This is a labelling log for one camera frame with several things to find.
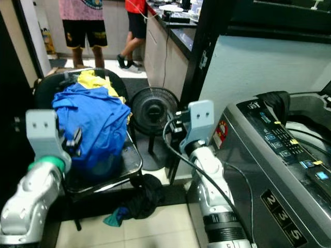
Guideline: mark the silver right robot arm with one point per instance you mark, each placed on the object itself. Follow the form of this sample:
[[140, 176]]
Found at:
[[212, 186]]

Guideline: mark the black door frame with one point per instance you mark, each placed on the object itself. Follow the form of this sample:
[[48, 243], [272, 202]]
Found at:
[[207, 46]]

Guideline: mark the black chair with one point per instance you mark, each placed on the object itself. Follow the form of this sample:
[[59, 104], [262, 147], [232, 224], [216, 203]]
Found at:
[[129, 163]]

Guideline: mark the dark clothes pile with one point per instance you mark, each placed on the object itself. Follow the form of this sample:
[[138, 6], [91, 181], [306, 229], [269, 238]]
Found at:
[[145, 199]]

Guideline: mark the yellow bottle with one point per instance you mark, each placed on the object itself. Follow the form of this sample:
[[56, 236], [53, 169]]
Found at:
[[49, 44]]

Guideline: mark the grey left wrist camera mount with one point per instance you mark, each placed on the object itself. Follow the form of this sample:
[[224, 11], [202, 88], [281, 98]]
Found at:
[[41, 132]]

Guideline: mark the dark window frame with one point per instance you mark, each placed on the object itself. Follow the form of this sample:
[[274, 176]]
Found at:
[[279, 18]]

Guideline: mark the beige kitchen counter cabinet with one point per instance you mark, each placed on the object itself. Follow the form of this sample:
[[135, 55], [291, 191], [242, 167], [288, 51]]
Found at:
[[160, 57]]

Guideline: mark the person in pink shirt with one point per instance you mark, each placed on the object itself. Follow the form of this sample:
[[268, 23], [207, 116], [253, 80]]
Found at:
[[83, 33]]

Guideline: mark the grey washing machine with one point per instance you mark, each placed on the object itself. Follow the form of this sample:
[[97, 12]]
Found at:
[[253, 155]]

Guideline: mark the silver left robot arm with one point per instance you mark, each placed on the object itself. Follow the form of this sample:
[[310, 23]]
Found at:
[[31, 206]]

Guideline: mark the black stove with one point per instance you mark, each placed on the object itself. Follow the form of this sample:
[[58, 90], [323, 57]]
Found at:
[[178, 19]]

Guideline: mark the black floor fan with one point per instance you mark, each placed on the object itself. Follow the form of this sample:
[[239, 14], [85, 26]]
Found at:
[[154, 111]]

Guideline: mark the white plate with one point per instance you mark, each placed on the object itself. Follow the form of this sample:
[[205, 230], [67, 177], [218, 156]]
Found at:
[[170, 8]]

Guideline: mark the blue shirt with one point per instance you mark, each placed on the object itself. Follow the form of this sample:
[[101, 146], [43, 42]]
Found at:
[[98, 121]]

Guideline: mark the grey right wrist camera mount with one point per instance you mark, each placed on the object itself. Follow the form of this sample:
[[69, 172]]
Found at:
[[201, 116]]

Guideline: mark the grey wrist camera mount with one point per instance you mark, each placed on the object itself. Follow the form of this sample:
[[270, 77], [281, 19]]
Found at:
[[201, 116], [41, 132]]

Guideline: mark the yellow shirt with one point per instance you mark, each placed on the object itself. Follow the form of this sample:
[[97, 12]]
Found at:
[[90, 80]]

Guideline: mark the person in red shirt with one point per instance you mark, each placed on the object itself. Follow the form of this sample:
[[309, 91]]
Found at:
[[137, 23]]

